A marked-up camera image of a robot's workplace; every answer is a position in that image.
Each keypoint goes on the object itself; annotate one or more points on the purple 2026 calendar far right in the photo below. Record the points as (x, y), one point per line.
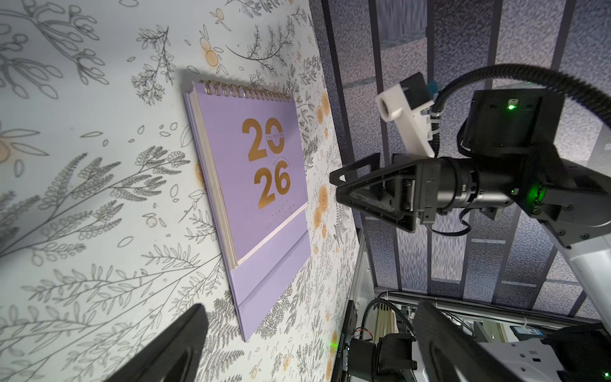
(249, 146)

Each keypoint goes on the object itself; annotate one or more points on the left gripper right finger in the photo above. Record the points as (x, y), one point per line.
(451, 355)

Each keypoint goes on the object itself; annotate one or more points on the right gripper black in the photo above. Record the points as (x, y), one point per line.
(415, 191)

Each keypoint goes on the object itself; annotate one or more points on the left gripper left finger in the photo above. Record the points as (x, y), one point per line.
(174, 355)

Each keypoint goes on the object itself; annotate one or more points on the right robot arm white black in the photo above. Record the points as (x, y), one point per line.
(508, 158)

